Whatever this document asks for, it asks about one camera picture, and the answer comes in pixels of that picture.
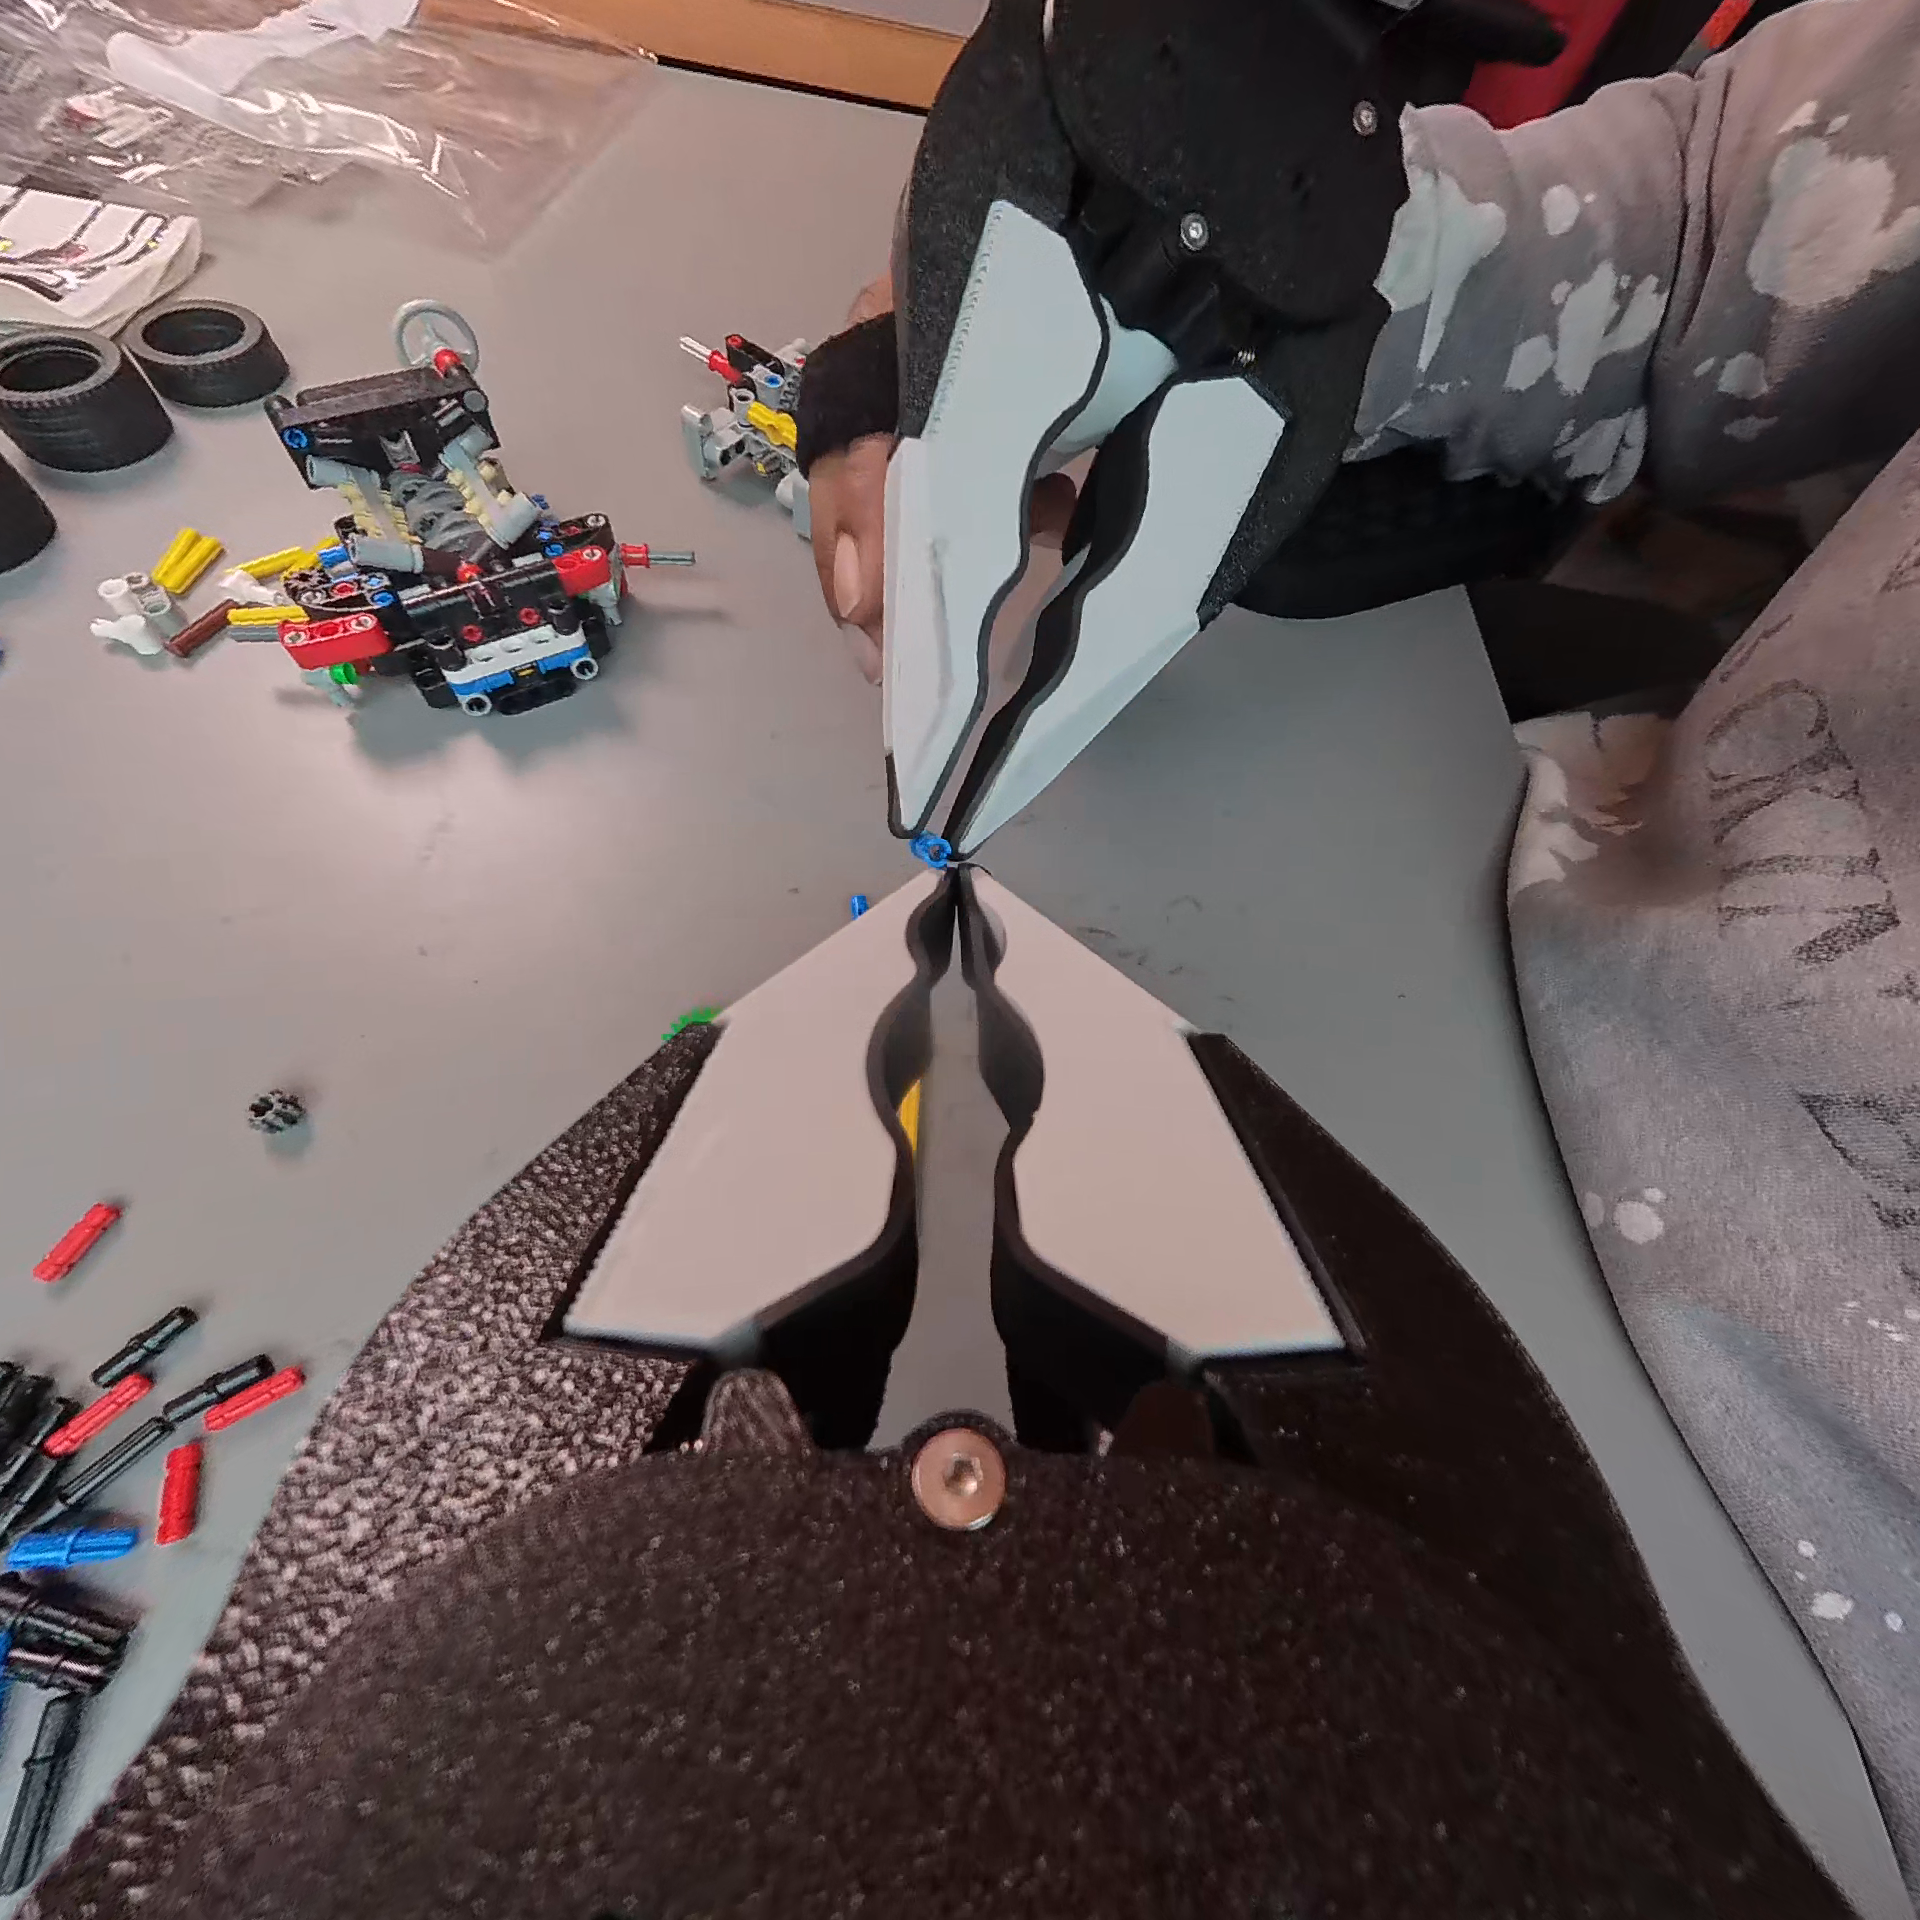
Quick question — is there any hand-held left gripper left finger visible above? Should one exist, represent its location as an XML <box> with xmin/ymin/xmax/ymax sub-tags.
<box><xmin>563</xmin><ymin>871</ymin><xmax>962</xmax><ymax>1453</ymax></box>

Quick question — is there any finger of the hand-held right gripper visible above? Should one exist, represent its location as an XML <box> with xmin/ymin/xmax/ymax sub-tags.
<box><xmin>944</xmin><ymin>371</ymin><xmax>1292</xmax><ymax>863</ymax></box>
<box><xmin>882</xmin><ymin>202</ymin><xmax>1192</xmax><ymax>841</ymax></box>

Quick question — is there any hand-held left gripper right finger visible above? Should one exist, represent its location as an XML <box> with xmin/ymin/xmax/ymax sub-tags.
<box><xmin>958</xmin><ymin>871</ymin><xmax>1345</xmax><ymax>1453</ymax></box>

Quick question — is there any person's right forearm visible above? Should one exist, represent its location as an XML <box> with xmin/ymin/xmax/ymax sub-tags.
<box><xmin>1343</xmin><ymin>0</ymin><xmax>1920</xmax><ymax>504</ymax></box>

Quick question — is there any person's right hand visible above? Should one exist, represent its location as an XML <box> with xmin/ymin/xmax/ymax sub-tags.
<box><xmin>808</xmin><ymin>431</ymin><xmax>904</xmax><ymax>691</ymax></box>

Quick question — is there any small grey brick assembly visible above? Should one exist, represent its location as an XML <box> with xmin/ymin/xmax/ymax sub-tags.
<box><xmin>679</xmin><ymin>334</ymin><xmax>812</xmax><ymax>519</ymax></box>

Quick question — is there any wooden board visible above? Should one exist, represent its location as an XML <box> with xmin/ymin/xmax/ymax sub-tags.
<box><xmin>435</xmin><ymin>0</ymin><xmax>970</xmax><ymax>111</ymax></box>

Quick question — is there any toy brick car chassis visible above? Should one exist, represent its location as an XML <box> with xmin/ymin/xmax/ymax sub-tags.
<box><xmin>267</xmin><ymin>297</ymin><xmax>700</xmax><ymax>720</ymax></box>

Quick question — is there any person's grey splattered clothing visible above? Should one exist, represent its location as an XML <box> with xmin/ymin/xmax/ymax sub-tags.
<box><xmin>1504</xmin><ymin>434</ymin><xmax>1920</xmax><ymax>1895</ymax></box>

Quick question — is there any pile of black red pins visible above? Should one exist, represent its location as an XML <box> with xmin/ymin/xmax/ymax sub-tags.
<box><xmin>0</xmin><ymin>1305</ymin><xmax>310</xmax><ymax>1863</ymax></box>

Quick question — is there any black toy tyre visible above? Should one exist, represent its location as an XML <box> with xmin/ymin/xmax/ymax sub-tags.
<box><xmin>0</xmin><ymin>329</ymin><xmax>175</xmax><ymax>474</ymax></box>
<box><xmin>124</xmin><ymin>299</ymin><xmax>291</xmax><ymax>411</ymax></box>

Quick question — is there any clear plastic bag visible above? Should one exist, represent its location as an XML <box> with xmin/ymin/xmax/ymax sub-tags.
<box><xmin>0</xmin><ymin>0</ymin><xmax>664</xmax><ymax>259</ymax></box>

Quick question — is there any pile of yellow white pins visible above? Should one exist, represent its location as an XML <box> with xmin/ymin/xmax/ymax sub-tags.
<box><xmin>94</xmin><ymin>521</ymin><xmax>330</xmax><ymax>662</ymax></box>

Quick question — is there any white printed sheet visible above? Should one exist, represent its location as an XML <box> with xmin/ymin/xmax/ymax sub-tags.
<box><xmin>0</xmin><ymin>179</ymin><xmax>206</xmax><ymax>336</ymax></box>

